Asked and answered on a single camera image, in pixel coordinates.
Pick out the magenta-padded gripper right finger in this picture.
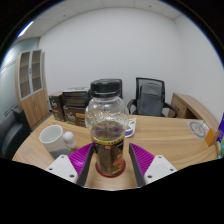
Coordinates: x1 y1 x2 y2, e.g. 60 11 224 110
128 143 178 187

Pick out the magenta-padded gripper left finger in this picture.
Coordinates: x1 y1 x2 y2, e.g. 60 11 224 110
45 142 96 186

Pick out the clear black-capped drink bottle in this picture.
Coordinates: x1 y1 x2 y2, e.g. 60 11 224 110
84 78 130 178

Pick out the white and grey mug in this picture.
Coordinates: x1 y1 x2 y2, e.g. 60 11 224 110
38 124 77 160

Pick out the white green printed leaflet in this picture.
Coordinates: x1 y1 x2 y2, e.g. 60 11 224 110
123 115 138 138

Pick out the flat dark brown carton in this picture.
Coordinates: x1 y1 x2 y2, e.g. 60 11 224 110
63 105 89 128
62 87 92 108

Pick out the grey mesh office chair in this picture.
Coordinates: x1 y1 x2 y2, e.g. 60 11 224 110
126 77 179 118

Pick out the orange wooden box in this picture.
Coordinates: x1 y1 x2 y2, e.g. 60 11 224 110
204 128 219 147

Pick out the black leather sofa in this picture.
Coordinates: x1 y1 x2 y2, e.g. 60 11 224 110
0 107 32 161

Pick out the wooden side desk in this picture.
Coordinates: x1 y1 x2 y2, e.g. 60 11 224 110
167 92 219 129

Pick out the wooden glass-door cabinet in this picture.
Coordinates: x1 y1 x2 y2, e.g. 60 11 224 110
14 49 51 129

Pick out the black office chair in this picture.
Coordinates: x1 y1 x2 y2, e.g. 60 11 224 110
118 78 124 100

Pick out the purple standing card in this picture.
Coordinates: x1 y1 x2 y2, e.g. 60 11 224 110
214 112 224 144

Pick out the rectangular ceiling light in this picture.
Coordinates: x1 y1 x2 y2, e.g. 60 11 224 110
17 20 35 38

